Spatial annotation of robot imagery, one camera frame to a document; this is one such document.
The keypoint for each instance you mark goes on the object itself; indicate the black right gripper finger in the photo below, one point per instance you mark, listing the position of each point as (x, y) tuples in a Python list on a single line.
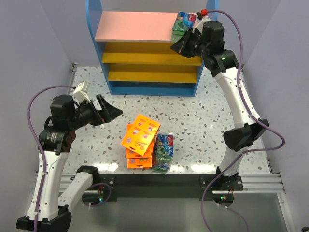
[(178, 48), (185, 39)]

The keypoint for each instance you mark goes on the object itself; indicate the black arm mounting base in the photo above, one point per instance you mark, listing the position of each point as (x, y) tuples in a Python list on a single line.
[(152, 191)]

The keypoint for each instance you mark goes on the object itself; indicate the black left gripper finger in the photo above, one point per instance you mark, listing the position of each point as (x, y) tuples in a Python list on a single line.
[(108, 116), (106, 108)]

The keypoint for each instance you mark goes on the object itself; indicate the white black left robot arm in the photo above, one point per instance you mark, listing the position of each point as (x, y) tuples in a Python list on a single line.
[(50, 210)]

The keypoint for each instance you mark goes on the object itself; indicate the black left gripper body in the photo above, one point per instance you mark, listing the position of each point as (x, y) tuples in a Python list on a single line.
[(98, 113)]

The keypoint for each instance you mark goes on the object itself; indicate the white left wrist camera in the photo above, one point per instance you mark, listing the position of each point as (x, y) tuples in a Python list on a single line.
[(80, 92)]

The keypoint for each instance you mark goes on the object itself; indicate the blue shelf unit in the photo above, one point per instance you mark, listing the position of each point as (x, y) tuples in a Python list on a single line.
[(134, 52)]

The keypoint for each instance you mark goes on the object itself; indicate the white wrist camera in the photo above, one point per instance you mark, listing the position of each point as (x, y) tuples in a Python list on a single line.
[(80, 92), (202, 17)]

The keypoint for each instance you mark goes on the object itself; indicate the green sponge pack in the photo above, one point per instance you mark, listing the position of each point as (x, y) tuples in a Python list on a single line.
[(164, 148), (182, 23), (160, 168)]

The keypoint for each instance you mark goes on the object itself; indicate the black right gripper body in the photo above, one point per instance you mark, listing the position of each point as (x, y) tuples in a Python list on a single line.
[(191, 44)]

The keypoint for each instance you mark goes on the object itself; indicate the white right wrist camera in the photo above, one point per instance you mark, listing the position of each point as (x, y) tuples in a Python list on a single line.
[(202, 17)]

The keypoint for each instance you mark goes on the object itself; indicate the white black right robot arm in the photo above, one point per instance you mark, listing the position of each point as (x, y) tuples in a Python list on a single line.
[(248, 126)]

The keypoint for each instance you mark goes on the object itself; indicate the orange sponge box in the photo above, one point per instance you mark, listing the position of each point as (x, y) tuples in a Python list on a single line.
[(144, 119), (139, 163), (140, 138)]

